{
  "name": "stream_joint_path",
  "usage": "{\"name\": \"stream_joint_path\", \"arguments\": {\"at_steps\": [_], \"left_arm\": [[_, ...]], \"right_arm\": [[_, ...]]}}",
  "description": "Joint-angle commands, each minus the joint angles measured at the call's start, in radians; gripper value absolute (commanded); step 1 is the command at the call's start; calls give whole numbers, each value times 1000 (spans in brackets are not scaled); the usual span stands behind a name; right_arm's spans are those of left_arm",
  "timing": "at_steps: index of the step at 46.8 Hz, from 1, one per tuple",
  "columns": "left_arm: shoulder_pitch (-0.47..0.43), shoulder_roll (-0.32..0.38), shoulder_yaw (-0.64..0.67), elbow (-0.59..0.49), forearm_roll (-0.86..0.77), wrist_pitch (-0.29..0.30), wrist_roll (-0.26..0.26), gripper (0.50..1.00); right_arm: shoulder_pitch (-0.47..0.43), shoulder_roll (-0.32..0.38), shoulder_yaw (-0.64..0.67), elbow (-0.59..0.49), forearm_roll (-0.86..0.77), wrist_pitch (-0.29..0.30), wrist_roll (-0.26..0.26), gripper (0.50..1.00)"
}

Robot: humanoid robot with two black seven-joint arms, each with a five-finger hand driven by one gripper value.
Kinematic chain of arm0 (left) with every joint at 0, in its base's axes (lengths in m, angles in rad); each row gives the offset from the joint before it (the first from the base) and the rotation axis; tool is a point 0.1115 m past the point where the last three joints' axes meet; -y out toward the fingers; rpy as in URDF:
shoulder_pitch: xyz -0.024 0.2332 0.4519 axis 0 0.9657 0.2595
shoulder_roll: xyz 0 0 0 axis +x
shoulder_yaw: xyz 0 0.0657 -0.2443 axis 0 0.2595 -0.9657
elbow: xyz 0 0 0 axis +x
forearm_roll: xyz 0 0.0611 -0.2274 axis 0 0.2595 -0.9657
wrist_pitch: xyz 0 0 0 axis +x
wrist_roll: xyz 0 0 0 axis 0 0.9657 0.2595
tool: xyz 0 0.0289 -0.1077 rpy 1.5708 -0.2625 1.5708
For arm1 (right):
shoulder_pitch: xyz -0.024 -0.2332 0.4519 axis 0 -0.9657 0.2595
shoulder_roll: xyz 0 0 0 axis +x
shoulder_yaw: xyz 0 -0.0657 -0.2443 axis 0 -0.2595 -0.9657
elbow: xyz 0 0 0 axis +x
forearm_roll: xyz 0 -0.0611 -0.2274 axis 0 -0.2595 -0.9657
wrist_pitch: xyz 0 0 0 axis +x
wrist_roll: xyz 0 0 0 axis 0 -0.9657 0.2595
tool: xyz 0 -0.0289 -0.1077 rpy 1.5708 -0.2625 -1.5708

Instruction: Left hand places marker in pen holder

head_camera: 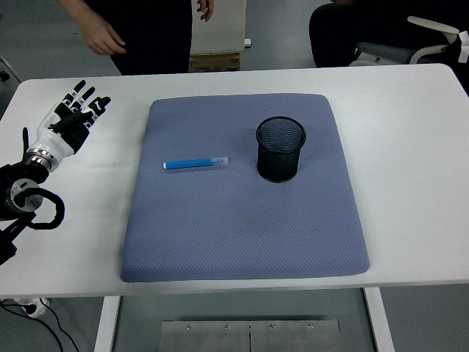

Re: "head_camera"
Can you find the person's hand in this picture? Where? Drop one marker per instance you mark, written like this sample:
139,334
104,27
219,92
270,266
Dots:
206,9
102,36

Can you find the person's right forearm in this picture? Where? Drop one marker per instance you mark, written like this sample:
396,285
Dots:
73,11

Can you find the white and grey office chair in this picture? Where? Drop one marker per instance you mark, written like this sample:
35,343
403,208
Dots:
388,53

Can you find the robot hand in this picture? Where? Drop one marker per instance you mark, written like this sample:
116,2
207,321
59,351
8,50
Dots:
51,137

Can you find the cardboard box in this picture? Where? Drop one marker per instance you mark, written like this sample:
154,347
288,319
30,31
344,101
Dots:
214,62

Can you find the grey metal plate with screws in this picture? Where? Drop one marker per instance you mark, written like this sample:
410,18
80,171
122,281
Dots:
220,337

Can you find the person's left hand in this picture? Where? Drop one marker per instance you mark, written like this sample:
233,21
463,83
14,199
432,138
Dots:
206,9

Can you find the person's right hand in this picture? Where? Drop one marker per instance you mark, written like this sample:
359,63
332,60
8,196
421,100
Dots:
102,36

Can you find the seated person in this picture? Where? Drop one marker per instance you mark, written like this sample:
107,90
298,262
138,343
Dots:
344,29

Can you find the white table leg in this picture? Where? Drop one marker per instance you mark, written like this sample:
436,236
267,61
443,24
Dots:
106,322
379,319

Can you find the blue marker with clear cap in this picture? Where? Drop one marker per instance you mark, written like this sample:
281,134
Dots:
190,163

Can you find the standing person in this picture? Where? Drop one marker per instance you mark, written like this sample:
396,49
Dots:
154,33

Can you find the black mesh pen holder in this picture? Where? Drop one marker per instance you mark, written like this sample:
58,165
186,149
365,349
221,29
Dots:
278,163

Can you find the white power strip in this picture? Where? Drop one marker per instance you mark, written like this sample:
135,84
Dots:
34,308

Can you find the blue-grey textured mat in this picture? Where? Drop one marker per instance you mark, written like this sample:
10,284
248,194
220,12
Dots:
238,227

